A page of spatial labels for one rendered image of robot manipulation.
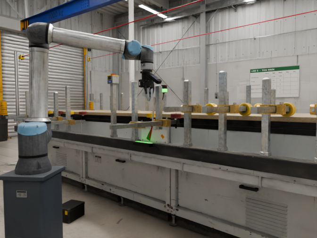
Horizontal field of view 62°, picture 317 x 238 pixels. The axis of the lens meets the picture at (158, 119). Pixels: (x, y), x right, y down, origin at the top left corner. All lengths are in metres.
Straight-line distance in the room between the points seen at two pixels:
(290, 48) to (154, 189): 7.22
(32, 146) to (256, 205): 1.39
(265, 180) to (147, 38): 10.16
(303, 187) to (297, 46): 7.54
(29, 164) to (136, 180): 1.15
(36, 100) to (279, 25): 8.09
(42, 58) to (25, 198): 0.81
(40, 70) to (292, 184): 1.54
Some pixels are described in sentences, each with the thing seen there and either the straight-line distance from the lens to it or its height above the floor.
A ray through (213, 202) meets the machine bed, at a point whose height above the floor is 0.28.
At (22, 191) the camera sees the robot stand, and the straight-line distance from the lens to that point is 1.60.
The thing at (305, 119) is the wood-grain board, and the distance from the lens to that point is 1.62.
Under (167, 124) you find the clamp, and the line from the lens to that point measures 1.80.
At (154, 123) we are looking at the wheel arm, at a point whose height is 0.85.
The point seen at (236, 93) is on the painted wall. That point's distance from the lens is 9.12.
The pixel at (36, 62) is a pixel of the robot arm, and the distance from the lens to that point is 1.77.
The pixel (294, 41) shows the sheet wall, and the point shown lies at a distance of 8.92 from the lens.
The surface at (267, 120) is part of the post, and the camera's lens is 1.46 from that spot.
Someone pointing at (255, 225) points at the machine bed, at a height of 0.20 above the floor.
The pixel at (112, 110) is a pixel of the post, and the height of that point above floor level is 0.93.
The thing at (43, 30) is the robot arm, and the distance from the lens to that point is 1.66.
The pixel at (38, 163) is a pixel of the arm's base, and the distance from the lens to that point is 1.59.
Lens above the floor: 0.97
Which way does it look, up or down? 3 degrees down
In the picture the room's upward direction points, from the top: straight up
